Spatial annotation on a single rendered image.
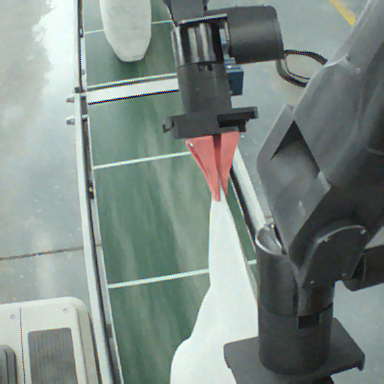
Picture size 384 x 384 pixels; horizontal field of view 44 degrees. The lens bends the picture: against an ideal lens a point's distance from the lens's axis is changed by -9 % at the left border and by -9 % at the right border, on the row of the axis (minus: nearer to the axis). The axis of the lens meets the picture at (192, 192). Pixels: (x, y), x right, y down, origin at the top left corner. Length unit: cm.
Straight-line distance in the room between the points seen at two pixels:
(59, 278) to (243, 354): 142
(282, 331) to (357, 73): 19
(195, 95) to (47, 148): 170
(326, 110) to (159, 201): 120
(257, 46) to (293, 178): 31
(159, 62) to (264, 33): 140
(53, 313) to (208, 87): 98
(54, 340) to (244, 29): 103
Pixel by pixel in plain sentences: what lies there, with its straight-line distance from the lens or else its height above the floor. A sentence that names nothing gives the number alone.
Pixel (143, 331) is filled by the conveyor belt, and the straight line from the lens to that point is 121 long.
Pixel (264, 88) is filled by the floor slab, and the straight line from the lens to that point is 246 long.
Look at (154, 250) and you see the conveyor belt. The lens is 133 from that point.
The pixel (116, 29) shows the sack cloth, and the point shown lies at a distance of 191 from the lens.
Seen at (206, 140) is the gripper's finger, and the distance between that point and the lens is 54.
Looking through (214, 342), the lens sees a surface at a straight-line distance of 69.
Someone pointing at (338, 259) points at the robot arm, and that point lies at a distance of 28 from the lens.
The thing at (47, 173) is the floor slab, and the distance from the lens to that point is 210.
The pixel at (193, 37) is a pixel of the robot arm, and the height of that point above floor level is 118.
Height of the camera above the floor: 147
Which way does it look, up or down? 49 degrees down
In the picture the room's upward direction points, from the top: straight up
